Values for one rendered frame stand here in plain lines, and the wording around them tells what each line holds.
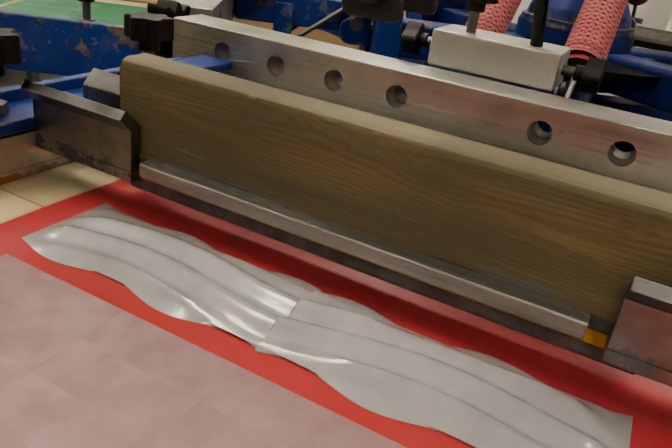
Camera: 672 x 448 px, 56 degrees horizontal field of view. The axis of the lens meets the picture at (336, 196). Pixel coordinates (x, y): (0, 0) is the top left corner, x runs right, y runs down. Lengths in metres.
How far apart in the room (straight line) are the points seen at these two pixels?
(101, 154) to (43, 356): 0.18
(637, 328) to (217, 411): 0.20
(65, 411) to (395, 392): 0.15
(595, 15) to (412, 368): 0.58
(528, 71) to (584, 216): 0.31
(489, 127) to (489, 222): 0.25
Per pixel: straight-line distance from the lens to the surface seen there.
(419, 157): 0.35
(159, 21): 0.60
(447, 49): 0.64
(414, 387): 0.32
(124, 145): 0.45
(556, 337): 0.38
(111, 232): 0.43
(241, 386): 0.32
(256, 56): 0.68
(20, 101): 0.56
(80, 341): 0.35
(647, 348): 0.35
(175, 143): 0.44
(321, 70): 0.64
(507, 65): 0.63
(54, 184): 0.52
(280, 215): 0.38
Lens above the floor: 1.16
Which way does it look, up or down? 24 degrees down
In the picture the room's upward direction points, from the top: 8 degrees clockwise
